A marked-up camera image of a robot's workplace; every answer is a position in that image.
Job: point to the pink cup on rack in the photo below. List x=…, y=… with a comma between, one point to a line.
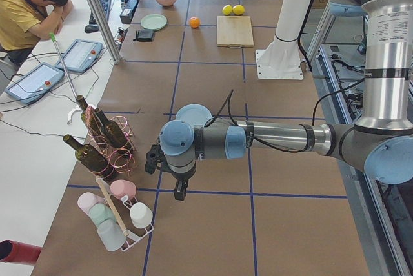
x=120, y=188

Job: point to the rear green wine bottle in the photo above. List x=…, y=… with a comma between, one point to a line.
x=88, y=117

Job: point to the right yellow lemon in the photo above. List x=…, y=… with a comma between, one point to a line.
x=238, y=10

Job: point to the wooden rack handle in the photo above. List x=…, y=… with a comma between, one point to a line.
x=103, y=188

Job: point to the black keyboard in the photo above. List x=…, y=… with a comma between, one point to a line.
x=106, y=6

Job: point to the person in yellow shirt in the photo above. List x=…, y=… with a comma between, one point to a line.
x=24, y=23

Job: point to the red cylinder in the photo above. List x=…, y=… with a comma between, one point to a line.
x=19, y=253

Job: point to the copper wire bottle rack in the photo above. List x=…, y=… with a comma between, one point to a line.
x=123, y=163

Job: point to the grey blue cup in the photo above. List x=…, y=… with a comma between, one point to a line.
x=111, y=235

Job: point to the aluminium frame post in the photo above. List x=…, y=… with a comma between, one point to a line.
x=104, y=28

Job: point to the light green plate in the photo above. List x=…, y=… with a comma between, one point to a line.
x=154, y=22

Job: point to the wooden cutting board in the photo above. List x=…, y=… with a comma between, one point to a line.
x=234, y=31

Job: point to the teach pendant tablet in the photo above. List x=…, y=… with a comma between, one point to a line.
x=81, y=55
x=33, y=85

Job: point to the light blue plate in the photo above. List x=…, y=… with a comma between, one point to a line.
x=194, y=114

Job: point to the black computer mouse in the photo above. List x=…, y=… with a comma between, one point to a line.
x=91, y=29

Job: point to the orange mandarin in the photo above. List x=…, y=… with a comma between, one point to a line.
x=194, y=22

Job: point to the front green wine bottle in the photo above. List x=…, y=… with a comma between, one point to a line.
x=91, y=158

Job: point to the left yellow lemon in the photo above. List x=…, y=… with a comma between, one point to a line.
x=227, y=10

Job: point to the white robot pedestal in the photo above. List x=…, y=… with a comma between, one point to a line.
x=281, y=59

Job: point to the near teach pendant tablet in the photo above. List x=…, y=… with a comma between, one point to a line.
x=33, y=85

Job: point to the white cup on rack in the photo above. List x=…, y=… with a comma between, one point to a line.
x=141, y=215

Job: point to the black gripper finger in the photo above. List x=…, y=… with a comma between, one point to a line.
x=180, y=190

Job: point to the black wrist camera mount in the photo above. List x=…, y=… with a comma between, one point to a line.
x=155, y=160

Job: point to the metal reacher stick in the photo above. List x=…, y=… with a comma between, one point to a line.
x=69, y=79

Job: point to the pale pink cup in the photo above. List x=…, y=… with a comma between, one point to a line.
x=87, y=200

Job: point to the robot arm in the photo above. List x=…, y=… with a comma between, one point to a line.
x=379, y=143

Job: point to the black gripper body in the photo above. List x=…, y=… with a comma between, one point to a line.
x=182, y=178

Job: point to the white wire cup rack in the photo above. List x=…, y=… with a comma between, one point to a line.
x=133, y=238

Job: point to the dark folded cloth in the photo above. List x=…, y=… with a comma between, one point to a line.
x=144, y=36

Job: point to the green wine bottle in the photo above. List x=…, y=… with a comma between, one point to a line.
x=114, y=134
x=91, y=158
x=88, y=117

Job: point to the middle green wine bottle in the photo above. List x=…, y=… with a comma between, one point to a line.
x=114, y=134

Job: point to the far teach pendant tablet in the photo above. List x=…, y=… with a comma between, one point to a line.
x=81, y=55

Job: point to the yellow lemon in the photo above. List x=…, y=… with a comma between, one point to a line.
x=238, y=10
x=227, y=10

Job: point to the pale green cup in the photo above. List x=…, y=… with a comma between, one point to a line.
x=99, y=213

